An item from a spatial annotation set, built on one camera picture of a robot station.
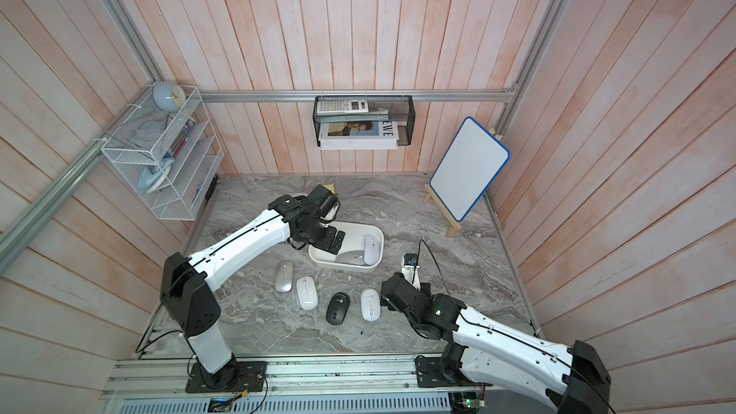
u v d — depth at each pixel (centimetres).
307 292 86
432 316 55
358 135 93
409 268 70
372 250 95
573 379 41
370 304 84
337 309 83
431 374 73
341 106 90
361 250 96
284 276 90
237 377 72
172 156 86
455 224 95
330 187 117
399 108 99
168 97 80
